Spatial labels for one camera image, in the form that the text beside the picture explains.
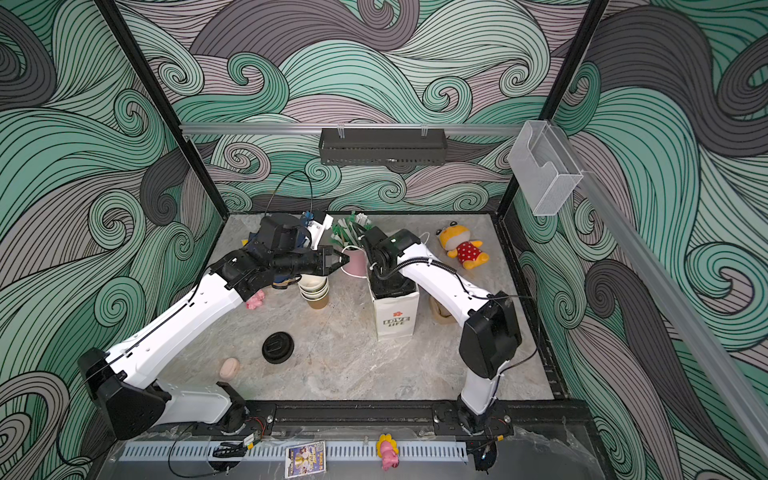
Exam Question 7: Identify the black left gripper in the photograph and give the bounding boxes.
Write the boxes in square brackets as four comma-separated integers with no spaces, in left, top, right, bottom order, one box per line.
[273,245,350,280]

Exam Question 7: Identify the white paper takeout bag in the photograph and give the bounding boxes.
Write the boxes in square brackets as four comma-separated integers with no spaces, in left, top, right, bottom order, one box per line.
[361,227,421,341]

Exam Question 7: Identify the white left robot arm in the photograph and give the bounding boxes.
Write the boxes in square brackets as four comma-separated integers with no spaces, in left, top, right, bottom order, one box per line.
[78,214,349,440]

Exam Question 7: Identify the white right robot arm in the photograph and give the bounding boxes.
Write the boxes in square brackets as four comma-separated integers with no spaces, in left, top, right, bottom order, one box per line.
[358,227,523,417]

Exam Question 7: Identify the pink cup holder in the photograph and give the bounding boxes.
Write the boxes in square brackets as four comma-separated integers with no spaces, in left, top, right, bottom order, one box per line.
[341,245,367,279]

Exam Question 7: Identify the stack of paper cups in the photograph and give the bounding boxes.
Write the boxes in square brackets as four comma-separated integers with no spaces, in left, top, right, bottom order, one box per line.
[298,274,329,310]

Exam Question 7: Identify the small pink pig toy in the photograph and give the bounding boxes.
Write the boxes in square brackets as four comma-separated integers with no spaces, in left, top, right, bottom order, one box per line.
[246,290,265,310]

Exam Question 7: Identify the brown pulp cup carrier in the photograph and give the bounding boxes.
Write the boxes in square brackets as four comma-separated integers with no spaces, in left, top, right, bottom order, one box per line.
[429,296,456,325]

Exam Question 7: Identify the green white wrapped straws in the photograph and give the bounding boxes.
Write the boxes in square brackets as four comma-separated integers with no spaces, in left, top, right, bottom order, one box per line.
[330,212,373,248]

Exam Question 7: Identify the yellow red plush toy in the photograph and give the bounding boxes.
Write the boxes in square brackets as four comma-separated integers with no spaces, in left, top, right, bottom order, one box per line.
[436,221,490,270]

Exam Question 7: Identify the stack of black lids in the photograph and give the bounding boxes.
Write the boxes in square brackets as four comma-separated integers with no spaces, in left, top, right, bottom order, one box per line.
[261,331,295,365]

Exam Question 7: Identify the pink earbud case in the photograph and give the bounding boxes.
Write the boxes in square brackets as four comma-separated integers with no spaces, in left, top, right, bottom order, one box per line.
[219,357,241,382]

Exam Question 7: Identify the pink figurine toy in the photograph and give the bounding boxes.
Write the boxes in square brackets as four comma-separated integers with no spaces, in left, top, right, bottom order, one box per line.
[376,434,400,471]

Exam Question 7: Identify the colourful picture card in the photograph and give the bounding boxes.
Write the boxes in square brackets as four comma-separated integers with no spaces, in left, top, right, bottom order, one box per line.
[284,441,327,479]

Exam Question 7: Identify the black wall shelf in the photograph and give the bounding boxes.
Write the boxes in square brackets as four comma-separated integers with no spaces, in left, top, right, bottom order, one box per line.
[318,127,448,166]

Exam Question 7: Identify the white slotted cable duct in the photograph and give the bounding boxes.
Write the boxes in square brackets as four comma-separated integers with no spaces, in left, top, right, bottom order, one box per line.
[116,440,469,464]

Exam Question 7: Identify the clear plastic wall holder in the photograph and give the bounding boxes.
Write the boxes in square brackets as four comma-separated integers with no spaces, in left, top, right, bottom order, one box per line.
[507,120,583,217]

